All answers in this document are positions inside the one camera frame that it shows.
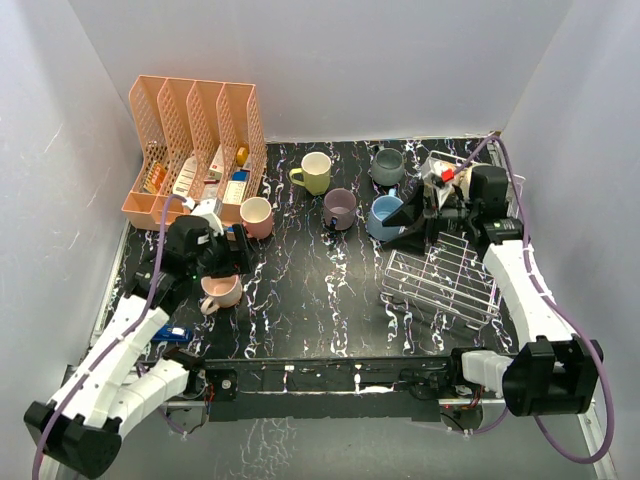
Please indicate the white red medicine box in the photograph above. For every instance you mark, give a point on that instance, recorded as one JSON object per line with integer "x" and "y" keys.
{"x": 217, "y": 167}

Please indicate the black front mounting rail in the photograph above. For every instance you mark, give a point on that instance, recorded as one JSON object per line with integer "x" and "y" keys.
{"x": 420, "y": 388}

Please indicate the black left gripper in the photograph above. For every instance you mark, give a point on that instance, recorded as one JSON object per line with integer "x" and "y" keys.
{"x": 236, "y": 261}

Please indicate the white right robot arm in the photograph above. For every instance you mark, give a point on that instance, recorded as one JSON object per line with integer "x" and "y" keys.
{"x": 556, "y": 369}

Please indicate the light blue ceramic mug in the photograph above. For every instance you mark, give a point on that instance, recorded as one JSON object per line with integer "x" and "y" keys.
{"x": 381, "y": 208}

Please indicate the blue stapler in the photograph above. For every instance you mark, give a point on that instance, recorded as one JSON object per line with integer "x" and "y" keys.
{"x": 172, "y": 334}

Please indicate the pink mug white inside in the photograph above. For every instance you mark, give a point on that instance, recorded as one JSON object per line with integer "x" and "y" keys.
{"x": 257, "y": 217}

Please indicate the yellow-green ceramic mug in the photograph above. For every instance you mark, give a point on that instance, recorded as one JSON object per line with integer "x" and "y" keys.
{"x": 314, "y": 173}

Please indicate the orange red packet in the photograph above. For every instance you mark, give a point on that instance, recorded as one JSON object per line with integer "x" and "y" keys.
{"x": 154, "y": 178}

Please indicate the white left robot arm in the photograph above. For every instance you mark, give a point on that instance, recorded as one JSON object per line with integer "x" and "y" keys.
{"x": 83, "y": 425}

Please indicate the white labelled box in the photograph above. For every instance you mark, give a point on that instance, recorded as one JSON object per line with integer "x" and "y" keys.
{"x": 186, "y": 177}

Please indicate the white wire dish rack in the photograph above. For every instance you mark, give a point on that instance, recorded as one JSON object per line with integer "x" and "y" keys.
{"x": 451, "y": 276}

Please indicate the purple ceramic mug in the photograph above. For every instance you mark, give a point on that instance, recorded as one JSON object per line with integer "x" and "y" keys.
{"x": 339, "y": 209}

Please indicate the dark grey round mug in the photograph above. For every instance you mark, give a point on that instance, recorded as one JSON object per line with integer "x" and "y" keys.
{"x": 388, "y": 167}

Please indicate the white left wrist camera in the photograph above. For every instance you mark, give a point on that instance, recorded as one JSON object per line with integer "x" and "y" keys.
{"x": 206, "y": 209}

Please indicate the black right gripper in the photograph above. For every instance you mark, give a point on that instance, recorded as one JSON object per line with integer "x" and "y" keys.
{"x": 413, "y": 210}

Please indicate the yellow small bottle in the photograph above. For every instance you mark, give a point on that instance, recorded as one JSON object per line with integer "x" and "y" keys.
{"x": 242, "y": 155}

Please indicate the green-inside mushroom pattern mug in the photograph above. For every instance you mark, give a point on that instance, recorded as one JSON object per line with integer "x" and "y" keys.
{"x": 475, "y": 182}

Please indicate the white printed flat box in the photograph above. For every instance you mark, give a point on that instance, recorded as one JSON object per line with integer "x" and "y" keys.
{"x": 235, "y": 192}

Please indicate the light pink mug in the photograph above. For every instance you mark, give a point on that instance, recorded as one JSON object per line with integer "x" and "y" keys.
{"x": 220, "y": 293}

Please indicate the pink plastic file organizer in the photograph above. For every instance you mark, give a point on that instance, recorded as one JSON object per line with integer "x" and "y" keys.
{"x": 176, "y": 118}

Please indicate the blue white small box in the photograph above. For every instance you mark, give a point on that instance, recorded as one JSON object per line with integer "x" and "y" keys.
{"x": 241, "y": 175}

